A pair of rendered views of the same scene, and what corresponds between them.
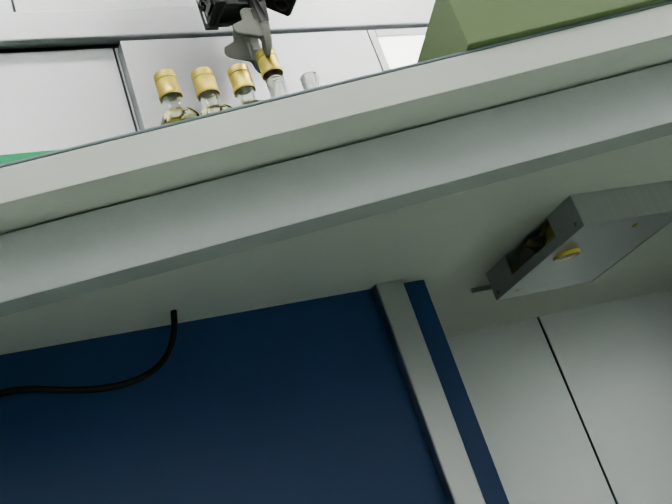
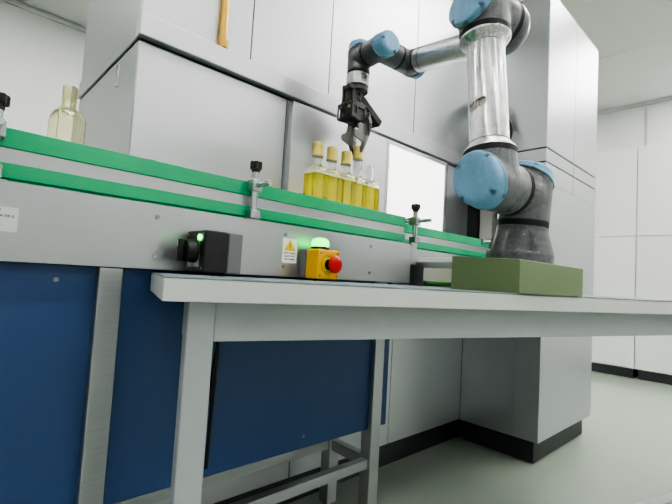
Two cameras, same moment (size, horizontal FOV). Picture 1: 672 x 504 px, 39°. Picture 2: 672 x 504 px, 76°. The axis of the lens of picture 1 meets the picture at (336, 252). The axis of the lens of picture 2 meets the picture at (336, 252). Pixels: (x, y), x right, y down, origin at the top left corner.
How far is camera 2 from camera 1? 0.60 m
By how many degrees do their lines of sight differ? 23
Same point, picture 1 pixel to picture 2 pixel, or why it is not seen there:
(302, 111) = (457, 300)
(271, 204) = (422, 326)
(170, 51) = (312, 116)
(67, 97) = (260, 119)
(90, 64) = (275, 104)
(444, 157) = (483, 326)
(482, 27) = (525, 286)
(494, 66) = (521, 304)
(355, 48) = (380, 146)
